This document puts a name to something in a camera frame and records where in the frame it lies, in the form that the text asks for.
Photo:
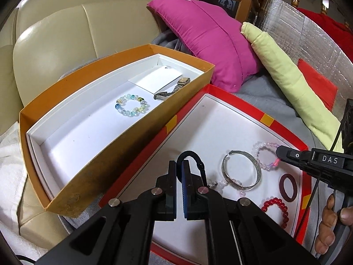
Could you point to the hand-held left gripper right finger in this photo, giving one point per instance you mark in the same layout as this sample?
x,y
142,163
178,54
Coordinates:
x,y
185,190

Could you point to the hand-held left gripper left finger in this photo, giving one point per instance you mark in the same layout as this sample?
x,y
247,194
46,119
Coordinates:
x,y
171,190

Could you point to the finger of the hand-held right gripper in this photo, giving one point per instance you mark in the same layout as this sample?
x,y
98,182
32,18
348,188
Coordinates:
x,y
289,154

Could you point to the maroon bangle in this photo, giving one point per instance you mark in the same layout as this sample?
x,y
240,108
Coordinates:
x,y
281,187

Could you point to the silver bangle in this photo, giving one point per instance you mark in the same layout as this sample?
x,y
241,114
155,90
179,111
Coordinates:
x,y
248,185

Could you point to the red cardboard box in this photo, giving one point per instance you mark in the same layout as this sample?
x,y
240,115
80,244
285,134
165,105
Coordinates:
x,y
209,132

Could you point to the person's right hand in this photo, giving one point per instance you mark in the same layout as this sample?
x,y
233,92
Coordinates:
x,y
326,218

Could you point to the folded light green cloth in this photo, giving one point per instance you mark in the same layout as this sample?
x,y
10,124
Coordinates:
x,y
292,85

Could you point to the orange cardboard box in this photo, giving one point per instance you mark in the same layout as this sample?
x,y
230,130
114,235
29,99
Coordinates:
x,y
110,154

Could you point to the small red cushion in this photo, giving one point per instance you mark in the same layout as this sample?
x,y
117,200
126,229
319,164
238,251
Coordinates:
x,y
317,85

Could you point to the metal wristwatch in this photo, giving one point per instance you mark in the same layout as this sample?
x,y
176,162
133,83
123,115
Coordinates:
x,y
182,82

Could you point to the white card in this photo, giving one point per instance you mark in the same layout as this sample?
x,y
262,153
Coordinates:
x,y
157,78

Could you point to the silver foil panel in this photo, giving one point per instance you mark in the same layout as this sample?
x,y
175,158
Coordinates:
x,y
292,27

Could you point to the red blanket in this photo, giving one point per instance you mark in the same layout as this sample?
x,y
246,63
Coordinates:
x,y
328,27

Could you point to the pink cushion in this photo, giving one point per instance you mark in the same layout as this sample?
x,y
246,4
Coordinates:
x,y
209,47

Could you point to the white towel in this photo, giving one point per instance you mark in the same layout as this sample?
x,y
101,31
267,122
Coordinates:
x,y
11,171

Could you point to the beige leather sofa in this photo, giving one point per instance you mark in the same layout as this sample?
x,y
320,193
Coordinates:
x,y
69,27

